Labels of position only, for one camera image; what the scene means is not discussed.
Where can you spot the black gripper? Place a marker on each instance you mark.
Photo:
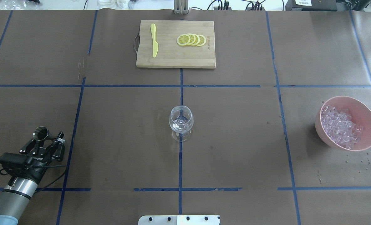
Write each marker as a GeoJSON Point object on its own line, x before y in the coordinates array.
{"type": "Point", "coordinates": [38, 162]}

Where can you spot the steel jigger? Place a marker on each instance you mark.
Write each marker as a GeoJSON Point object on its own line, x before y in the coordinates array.
{"type": "Point", "coordinates": [42, 133]}

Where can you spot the clear wine glass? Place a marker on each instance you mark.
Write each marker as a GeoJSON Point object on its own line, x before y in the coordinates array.
{"type": "Point", "coordinates": [181, 121]}

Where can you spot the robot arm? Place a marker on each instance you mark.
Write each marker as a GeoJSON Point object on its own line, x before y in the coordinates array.
{"type": "Point", "coordinates": [19, 190]}

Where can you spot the pile of ice cubes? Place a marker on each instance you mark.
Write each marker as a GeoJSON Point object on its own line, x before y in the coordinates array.
{"type": "Point", "coordinates": [339, 126]}

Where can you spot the bamboo cutting board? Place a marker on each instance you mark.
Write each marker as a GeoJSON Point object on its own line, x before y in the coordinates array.
{"type": "Point", "coordinates": [170, 54]}

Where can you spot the white crumpled cloth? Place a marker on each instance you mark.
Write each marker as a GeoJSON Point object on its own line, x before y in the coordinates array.
{"type": "Point", "coordinates": [114, 4]}

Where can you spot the yellow plastic knife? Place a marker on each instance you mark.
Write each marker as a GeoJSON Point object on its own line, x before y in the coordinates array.
{"type": "Point", "coordinates": [155, 45]}

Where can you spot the black power box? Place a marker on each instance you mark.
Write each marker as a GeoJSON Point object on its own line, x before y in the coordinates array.
{"type": "Point", "coordinates": [311, 5]}

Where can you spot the pink bowl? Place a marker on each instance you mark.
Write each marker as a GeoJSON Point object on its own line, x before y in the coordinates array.
{"type": "Point", "coordinates": [361, 115]}

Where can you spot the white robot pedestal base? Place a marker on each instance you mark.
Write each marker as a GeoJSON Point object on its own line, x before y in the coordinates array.
{"type": "Point", "coordinates": [179, 220]}

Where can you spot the aluminium frame post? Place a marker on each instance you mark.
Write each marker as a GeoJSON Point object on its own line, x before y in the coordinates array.
{"type": "Point", "coordinates": [181, 7]}

